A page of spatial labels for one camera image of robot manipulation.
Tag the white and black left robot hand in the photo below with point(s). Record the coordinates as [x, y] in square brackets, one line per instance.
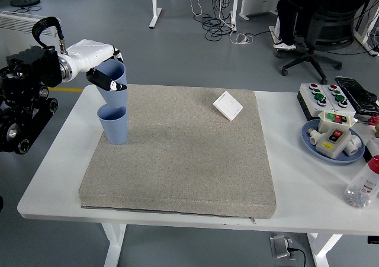
[89, 54]

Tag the blue ribbed plastic cup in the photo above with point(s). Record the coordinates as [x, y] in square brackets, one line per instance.
[117, 98]
[114, 131]

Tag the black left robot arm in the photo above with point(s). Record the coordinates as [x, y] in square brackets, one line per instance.
[29, 62]

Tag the white push-button control box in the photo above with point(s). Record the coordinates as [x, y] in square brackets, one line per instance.
[343, 105]
[314, 101]

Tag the white desk leg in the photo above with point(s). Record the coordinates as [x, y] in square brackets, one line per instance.
[234, 9]
[154, 12]

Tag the white panel heater with feet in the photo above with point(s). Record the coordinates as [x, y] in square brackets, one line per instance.
[16, 24]

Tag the grey-brown fabric mat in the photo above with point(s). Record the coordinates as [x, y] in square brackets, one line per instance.
[192, 160]

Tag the seated person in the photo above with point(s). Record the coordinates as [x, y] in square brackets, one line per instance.
[288, 15]

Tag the blue round plate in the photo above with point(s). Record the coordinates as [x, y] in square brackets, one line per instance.
[308, 148]

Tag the small white pipe fitting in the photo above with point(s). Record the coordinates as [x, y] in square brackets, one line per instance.
[314, 136]

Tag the black office chair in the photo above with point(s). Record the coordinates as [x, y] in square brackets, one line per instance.
[331, 30]

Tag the white table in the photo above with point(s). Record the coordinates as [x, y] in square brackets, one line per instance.
[296, 190]

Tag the silver box under table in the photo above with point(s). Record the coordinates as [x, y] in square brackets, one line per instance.
[279, 246]

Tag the large white pipe fitting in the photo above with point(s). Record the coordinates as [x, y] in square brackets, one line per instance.
[354, 144]

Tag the small red object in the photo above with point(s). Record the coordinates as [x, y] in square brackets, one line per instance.
[374, 120]

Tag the small brown object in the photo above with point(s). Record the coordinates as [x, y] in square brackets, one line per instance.
[377, 131]

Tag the white rectangular box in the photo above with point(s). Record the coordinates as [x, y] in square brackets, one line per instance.
[373, 148]

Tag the clear red-capped bottle of screws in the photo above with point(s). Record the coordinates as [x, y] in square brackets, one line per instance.
[362, 187]

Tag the black table control panel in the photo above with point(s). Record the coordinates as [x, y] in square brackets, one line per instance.
[373, 239]

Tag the white wall switch plate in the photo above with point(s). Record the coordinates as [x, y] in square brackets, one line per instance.
[228, 105]

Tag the white red-green button switch box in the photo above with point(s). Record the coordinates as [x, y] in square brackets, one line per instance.
[325, 125]

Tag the beige red rocker switch box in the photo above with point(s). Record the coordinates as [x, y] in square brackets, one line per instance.
[331, 148]

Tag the white desk frame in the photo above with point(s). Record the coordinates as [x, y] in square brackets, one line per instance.
[362, 37]

